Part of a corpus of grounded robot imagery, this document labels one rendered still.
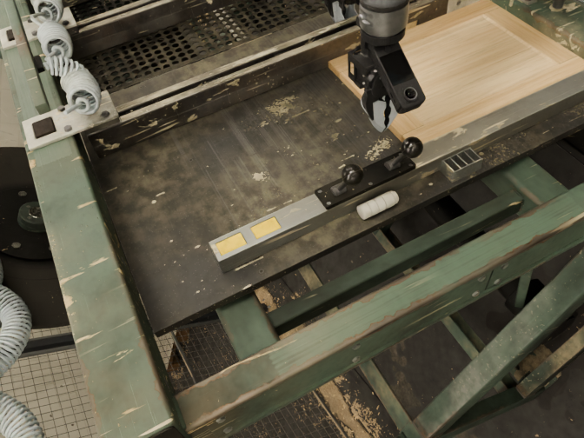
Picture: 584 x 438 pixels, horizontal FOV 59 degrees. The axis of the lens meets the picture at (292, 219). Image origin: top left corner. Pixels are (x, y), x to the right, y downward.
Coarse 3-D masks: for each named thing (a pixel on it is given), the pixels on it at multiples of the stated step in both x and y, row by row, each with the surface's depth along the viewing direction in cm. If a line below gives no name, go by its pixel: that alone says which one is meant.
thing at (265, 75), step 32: (416, 0) 131; (448, 0) 131; (320, 32) 125; (352, 32) 124; (256, 64) 120; (288, 64) 122; (320, 64) 126; (160, 96) 116; (192, 96) 116; (224, 96) 120; (32, 128) 108; (64, 128) 106; (96, 128) 110; (128, 128) 113; (160, 128) 117
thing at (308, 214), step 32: (544, 96) 108; (576, 96) 109; (480, 128) 104; (512, 128) 105; (416, 160) 101; (384, 192) 100; (256, 224) 95; (288, 224) 94; (320, 224) 97; (224, 256) 91; (256, 256) 95
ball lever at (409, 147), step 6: (408, 138) 88; (414, 138) 88; (402, 144) 88; (408, 144) 87; (414, 144) 87; (420, 144) 87; (402, 150) 88; (408, 150) 88; (414, 150) 87; (420, 150) 88; (402, 156) 93; (408, 156) 88; (414, 156) 88; (390, 162) 98; (396, 162) 96; (390, 168) 98
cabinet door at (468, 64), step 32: (480, 0) 136; (416, 32) 130; (448, 32) 129; (480, 32) 128; (512, 32) 126; (352, 64) 125; (416, 64) 123; (448, 64) 122; (480, 64) 120; (512, 64) 119; (544, 64) 118; (576, 64) 117; (448, 96) 115; (480, 96) 114; (512, 96) 112; (416, 128) 109; (448, 128) 108
